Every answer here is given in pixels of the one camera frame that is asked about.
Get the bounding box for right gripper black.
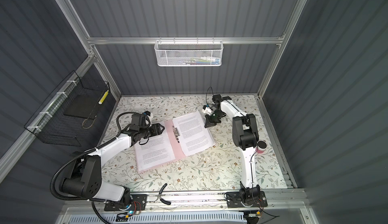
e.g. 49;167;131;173
205;111;225;128

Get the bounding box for printed white paper sheet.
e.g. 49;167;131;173
134;132;176;172

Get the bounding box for pink file folder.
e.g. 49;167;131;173
139;120;187;170

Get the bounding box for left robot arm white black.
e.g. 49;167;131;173
50;111;165;206

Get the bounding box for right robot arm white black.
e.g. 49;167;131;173
203;94;260;205

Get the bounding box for metal folder clip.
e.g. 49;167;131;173
172;126;180;143

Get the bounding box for pink tape roll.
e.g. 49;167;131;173
256;141;267;154

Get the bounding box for pens in white basket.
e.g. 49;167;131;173
177;56;221;66

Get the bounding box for yellow marker in basket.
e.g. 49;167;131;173
98;90;110;105

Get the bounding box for black pad in basket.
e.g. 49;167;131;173
64;95;102;120

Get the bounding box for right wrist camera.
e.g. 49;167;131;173
202;104;213;115

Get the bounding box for black corrugated cable hose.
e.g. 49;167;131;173
50;111;143;224

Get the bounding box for black handled pliers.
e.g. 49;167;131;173
157;183;172;206

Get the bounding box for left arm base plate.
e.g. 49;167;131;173
104;194;148;211

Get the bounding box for white wire mesh basket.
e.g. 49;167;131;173
154;41;224;67

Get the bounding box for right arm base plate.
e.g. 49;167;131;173
223;191;268;208

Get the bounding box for black wire mesh basket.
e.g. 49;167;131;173
24;73;110;147

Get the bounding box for white ventilated cable duct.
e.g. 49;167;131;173
68;211;248;224

